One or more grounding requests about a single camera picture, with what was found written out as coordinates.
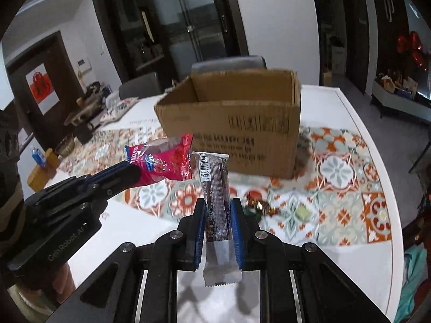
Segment dark wardrobe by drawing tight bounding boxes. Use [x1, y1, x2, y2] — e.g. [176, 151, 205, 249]
[367, 0, 408, 75]

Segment red foil candy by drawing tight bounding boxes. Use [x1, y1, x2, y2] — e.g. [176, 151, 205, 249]
[245, 190, 266, 206]

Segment person's left forearm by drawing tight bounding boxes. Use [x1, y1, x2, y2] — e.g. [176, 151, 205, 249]
[50, 262, 77, 307]

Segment brown cardboard box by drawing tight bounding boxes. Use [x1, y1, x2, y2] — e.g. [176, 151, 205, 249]
[154, 69, 301, 180]

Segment glass bowl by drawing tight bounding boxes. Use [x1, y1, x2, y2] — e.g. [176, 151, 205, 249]
[55, 135, 75, 157]

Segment white sideboard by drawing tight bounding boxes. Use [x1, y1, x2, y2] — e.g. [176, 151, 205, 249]
[370, 77, 431, 122]

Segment brown wooden door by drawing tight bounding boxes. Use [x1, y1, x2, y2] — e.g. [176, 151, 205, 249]
[3, 30, 85, 149]

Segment small grey dining chair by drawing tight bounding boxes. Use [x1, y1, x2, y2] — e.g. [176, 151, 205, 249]
[119, 72, 162, 101]

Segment blue water bottle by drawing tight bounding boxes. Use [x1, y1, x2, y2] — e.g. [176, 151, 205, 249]
[31, 147, 46, 167]

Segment red character door poster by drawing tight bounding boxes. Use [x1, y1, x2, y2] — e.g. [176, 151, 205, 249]
[26, 63, 60, 113]

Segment teal cloth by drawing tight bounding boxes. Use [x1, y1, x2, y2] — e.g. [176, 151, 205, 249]
[394, 245, 428, 323]

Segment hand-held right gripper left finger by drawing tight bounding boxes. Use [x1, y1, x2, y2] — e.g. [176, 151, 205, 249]
[45, 200, 207, 323]

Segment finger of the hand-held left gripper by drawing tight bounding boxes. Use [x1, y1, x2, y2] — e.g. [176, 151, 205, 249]
[97, 166, 142, 203]
[72, 161, 133, 186]

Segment pink snack packet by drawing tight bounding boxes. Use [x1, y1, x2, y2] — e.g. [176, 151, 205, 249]
[124, 134, 194, 186]

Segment brown snack bar packet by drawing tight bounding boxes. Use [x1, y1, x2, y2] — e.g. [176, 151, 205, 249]
[191, 152, 242, 287]

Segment black mug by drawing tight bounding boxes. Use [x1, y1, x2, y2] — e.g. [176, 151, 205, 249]
[72, 123, 95, 143]

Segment red balloons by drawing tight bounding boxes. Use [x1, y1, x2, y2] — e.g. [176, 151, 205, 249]
[395, 31, 426, 71]

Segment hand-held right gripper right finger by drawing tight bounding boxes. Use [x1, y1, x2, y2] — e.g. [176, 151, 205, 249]
[231, 198, 393, 323]

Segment wide grey dining chair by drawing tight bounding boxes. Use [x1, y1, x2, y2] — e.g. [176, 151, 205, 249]
[191, 55, 267, 73]

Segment metal hot pot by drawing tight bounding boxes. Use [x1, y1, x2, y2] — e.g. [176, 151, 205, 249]
[64, 94, 103, 125]

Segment dark glass sliding door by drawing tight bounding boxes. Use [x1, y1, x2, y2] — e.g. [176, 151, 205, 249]
[91, 0, 250, 85]

